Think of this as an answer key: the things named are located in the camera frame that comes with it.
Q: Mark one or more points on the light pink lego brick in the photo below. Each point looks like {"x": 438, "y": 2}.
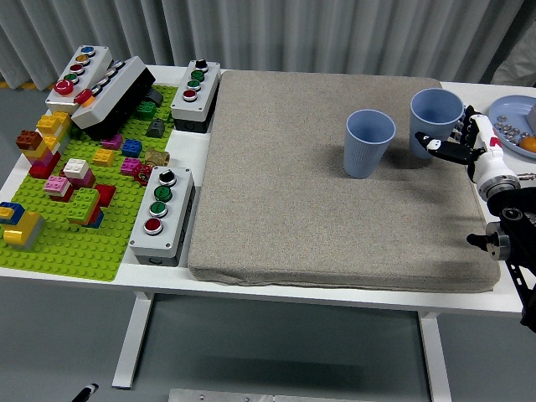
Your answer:
{"x": 56, "y": 185}

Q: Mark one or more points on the grey-brown fabric mat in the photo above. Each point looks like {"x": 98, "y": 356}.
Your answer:
{"x": 293, "y": 188}

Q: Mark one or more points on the large yellow lego brick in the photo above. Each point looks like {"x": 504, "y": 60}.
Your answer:
{"x": 21, "y": 228}

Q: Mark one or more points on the brown lego brick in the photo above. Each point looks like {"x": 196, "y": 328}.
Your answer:
{"x": 28, "y": 140}

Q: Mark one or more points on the green lego baseplate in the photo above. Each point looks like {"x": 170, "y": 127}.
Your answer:
{"x": 84, "y": 251}

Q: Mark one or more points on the blue lego brick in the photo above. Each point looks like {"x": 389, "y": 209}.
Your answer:
{"x": 97, "y": 218}
{"x": 12, "y": 209}
{"x": 132, "y": 147}

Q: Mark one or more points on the blue plate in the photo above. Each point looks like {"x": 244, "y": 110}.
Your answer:
{"x": 513, "y": 106}

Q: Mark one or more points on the magenta lego brick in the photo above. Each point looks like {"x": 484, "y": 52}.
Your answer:
{"x": 86, "y": 181}
{"x": 130, "y": 166}
{"x": 112, "y": 142}

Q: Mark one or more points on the grey four-button control box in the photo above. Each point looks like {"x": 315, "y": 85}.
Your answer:
{"x": 209, "y": 79}
{"x": 178, "y": 201}

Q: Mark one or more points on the orange fruit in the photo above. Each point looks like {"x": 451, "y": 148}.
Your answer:
{"x": 528, "y": 144}

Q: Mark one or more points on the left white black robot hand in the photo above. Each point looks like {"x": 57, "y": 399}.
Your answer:
{"x": 86, "y": 393}

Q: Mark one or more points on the grey pleated curtain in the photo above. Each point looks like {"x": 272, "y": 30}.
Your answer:
{"x": 251, "y": 33}

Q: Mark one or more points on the grey five-button control box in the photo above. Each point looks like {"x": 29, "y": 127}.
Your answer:
{"x": 98, "y": 63}

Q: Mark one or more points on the green lego brick stack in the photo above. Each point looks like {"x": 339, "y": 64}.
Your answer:
{"x": 84, "y": 203}

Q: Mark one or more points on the person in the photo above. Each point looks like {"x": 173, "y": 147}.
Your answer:
{"x": 521, "y": 67}

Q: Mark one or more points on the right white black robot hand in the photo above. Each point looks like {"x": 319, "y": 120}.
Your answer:
{"x": 490, "y": 159}

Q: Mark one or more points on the white lego brick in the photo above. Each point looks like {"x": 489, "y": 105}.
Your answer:
{"x": 76, "y": 166}

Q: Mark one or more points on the red lego brick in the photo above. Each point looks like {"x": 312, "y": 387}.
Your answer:
{"x": 106, "y": 194}
{"x": 42, "y": 171}

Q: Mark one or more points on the tilted grey black button box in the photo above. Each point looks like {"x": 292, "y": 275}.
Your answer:
{"x": 121, "y": 88}

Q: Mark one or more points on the dark green lego brick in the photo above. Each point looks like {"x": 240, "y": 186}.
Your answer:
{"x": 146, "y": 109}

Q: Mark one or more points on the blue ribbed plastic cup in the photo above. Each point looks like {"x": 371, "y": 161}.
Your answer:
{"x": 362, "y": 155}
{"x": 431, "y": 125}

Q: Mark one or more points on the white table leg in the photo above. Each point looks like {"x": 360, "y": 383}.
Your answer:
{"x": 127, "y": 347}
{"x": 435, "y": 360}

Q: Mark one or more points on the dark grey curved lego brick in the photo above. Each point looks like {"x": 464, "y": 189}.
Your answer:
{"x": 155, "y": 97}

